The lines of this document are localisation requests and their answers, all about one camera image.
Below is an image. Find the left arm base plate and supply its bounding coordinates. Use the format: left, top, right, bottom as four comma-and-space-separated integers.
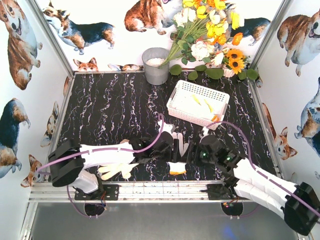
74, 184, 120, 201

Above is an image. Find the cream leather glove front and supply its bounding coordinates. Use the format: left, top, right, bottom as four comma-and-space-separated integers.
98, 163, 139, 181

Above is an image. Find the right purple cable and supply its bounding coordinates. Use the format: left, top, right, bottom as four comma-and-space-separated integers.
205, 121, 320, 218

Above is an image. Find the grey metal bucket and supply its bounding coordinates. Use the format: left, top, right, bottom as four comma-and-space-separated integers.
141, 47, 170, 86

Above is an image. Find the white knit glove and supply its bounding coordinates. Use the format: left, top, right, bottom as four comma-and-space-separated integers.
198, 110, 220, 123
168, 132, 189, 175

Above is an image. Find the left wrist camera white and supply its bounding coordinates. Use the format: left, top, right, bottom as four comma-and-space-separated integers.
157, 120, 176, 135

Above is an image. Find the white plastic storage basket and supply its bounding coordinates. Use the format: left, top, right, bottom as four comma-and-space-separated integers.
166, 80, 230, 131

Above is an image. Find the purple cable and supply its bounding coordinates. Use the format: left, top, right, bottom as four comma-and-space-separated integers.
36, 113, 165, 218
205, 121, 320, 218

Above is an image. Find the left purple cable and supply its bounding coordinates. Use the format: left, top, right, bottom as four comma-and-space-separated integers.
36, 113, 165, 218

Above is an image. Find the sunflower pot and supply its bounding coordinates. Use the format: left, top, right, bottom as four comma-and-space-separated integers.
222, 48, 251, 78

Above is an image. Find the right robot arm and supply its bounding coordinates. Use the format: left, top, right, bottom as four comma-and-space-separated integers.
186, 135, 320, 236

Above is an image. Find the yellow dotted knit glove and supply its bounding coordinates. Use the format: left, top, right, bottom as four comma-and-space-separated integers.
172, 94, 214, 113

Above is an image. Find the cream leather glove rear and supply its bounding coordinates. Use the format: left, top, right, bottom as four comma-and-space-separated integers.
120, 139, 130, 144

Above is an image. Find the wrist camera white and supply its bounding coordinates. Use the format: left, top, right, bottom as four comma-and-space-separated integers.
198, 127, 209, 138
157, 120, 176, 135

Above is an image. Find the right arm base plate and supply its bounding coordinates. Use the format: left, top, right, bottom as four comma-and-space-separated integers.
207, 184, 238, 200

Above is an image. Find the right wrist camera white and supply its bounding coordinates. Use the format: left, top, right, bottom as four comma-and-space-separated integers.
198, 127, 209, 138

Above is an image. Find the artificial flower bouquet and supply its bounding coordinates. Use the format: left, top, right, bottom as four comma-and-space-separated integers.
163, 0, 245, 66

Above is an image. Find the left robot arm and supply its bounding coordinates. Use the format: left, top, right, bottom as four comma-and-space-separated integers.
48, 131, 178, 194

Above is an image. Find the cream leather glove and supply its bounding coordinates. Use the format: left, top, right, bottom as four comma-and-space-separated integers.
98, 163, 139, 181
120, 139, 130, 144

